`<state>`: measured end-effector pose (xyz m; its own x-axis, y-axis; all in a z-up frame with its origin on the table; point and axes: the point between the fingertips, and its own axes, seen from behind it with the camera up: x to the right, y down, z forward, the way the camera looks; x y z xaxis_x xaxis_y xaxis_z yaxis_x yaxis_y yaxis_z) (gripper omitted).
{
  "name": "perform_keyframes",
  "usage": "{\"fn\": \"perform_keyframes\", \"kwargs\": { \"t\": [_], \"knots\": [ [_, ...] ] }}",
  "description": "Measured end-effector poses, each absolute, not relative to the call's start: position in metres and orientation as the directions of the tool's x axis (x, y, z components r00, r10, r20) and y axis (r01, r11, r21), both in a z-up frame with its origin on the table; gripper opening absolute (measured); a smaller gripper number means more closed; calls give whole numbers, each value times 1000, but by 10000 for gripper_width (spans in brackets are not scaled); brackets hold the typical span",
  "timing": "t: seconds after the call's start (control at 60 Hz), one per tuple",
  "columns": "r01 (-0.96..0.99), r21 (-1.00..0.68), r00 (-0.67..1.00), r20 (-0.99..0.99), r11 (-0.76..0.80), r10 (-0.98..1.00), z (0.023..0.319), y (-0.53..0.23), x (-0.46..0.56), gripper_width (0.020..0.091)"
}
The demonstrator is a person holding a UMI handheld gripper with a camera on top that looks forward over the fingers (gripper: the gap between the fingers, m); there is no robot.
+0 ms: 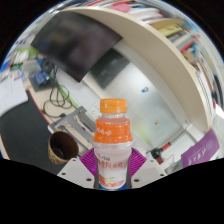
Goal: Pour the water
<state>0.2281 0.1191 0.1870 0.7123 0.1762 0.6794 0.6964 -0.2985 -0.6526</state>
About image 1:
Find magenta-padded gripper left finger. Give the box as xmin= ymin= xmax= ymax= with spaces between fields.
xmin=56 ymin=148 xmax=100 ymax=190

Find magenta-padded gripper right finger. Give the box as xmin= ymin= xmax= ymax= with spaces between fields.
xmin=126 ymin=148 xmax=168 ymax=190

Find orange-capped clear drink bottle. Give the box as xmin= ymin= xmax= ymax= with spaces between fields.
xmin=92 ymin=98 xmax=134 ymax=192

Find patterned yellow red paper cup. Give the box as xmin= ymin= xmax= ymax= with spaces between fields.
xmin=47 ymin=130 xmax=80 ymax=165

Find grey metal laptop stand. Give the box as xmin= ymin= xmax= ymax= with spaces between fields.
xmin=47 ymin=105 xmax=98 ymax=148

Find purple hanging banner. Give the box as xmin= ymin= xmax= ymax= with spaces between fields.
xmin=180 ymin=129 xmax=221 ymax=168

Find large black desk mat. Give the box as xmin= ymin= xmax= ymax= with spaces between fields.
xmin=0 ymin=89 xmax=73 ymax=176

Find small blue device box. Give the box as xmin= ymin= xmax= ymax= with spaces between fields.
xmin=33 ymin=70 xmax=51 ymax=87

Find large white printed paper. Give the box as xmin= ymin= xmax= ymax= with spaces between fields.
xmin=0 ymin=76 xmax=29 ymax=118

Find white shelf with books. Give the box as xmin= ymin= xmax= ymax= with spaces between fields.
xmin=49 ymin=0 xmax=224 ymax=134

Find black computer monitor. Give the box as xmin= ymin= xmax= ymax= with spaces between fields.
xmin=30 ymin=11 xmax=124 ymax=83

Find white wall socket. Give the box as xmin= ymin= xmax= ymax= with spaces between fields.
xmin=89 ymin=102 xmax=102 ymax=118

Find tangled black cables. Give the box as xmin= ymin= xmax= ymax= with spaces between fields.
xmin=41 ymin=64 xmax=81 ymax=119

